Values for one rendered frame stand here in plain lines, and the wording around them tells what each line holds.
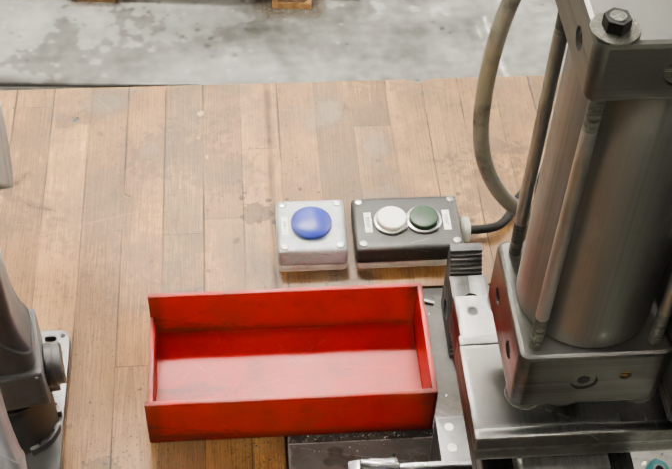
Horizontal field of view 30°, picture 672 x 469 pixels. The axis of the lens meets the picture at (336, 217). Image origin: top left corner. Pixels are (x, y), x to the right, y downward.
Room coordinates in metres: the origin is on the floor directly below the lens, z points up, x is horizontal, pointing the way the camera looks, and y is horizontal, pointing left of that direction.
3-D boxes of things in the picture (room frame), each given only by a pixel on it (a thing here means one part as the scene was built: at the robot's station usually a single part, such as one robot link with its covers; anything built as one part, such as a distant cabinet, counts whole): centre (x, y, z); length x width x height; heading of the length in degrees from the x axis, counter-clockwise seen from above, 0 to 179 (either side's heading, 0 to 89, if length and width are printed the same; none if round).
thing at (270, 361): (0.64, 0.04, 0.93); 0.25 x 0.12 x 0.06; 96
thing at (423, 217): (0.82, -0.09, 0.93); 0.03 x 0.03 x 0.02
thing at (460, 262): (0.71, -0.12, 0.95); 0.06 x 0.03 x 0.09; 6
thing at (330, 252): (0.81, 0.02, 0.90); 0.07 x 0.07 x 0.06; 6
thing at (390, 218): (0.81, -0.05, 0.93); 0.03 x 0.03 x 0.02
